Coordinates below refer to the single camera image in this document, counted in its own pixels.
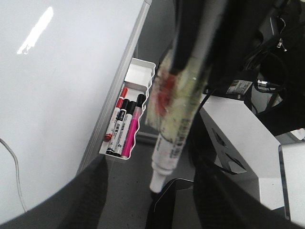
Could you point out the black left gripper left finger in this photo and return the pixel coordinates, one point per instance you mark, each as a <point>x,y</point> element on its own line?
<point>78,205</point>

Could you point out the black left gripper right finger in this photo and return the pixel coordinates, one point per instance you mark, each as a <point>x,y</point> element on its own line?
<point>222,204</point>

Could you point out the white black whiteboard marker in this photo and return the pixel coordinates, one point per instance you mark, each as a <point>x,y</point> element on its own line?
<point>182,76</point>

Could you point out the red whiteboard marker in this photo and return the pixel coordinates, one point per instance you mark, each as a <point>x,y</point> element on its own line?
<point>115,113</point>

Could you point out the white whiteboard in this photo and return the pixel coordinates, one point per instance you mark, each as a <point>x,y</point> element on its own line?
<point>57,62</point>

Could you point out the white metal box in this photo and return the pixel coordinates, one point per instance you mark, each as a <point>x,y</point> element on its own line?
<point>245,147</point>

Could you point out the black capped white marker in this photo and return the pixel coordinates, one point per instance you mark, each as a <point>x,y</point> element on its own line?
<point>118,126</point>

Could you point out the pink highlighter marker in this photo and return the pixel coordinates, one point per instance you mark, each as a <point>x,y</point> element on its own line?
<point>130,139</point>

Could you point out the white marker tray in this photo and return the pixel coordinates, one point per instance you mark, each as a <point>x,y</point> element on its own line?
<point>138,80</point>

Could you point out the grey aluminium whiteboard frame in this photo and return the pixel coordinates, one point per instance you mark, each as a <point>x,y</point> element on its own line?
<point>97,136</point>

